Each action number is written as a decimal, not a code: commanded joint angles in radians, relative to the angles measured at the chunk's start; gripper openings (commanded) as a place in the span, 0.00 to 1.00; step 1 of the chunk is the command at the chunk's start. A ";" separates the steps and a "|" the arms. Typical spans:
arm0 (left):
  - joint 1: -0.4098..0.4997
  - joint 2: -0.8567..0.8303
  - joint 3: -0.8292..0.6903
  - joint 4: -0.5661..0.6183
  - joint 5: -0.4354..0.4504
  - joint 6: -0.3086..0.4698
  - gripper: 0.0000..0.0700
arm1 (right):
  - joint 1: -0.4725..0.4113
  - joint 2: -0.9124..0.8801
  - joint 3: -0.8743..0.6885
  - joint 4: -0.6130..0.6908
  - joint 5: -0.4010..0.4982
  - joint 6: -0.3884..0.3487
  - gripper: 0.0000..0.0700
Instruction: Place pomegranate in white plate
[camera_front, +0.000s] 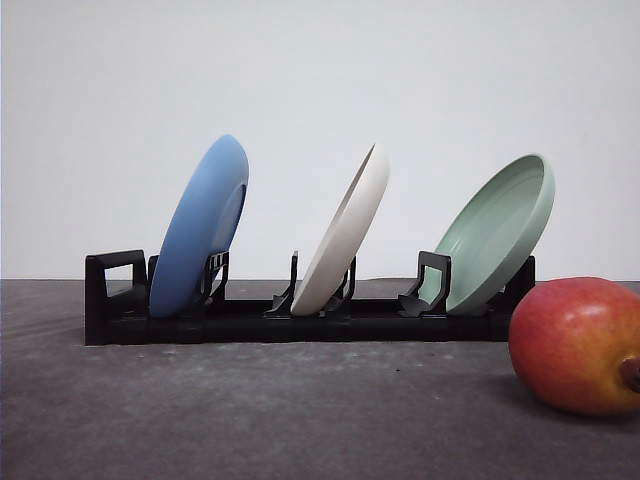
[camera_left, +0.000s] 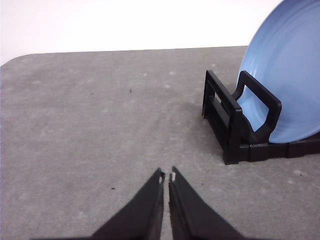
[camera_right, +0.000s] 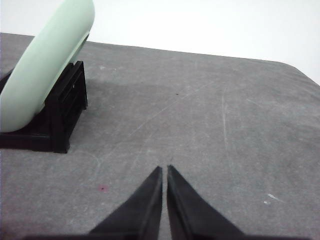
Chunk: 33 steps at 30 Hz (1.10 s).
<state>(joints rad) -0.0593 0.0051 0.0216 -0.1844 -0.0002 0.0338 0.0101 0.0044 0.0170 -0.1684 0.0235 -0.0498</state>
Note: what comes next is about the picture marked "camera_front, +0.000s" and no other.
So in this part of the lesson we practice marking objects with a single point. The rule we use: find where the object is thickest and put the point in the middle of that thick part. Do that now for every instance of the white plate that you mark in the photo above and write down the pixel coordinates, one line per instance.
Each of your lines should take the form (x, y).
(343, 236)

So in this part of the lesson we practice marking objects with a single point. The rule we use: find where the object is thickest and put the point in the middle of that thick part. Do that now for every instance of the red yellow pomegranate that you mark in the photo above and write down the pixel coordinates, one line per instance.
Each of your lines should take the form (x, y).
(575, 340)

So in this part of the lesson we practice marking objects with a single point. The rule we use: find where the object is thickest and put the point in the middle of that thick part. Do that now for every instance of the blue plate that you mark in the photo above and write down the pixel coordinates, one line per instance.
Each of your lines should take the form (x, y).
(199, 226)

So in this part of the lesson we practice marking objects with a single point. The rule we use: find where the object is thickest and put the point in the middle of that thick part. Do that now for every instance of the green plate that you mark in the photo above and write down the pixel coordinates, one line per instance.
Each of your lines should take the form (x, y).
(494, 233)

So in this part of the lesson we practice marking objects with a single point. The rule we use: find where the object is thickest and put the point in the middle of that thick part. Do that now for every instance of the black plastic dish rack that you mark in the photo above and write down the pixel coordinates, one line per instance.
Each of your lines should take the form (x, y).
(117, 309)

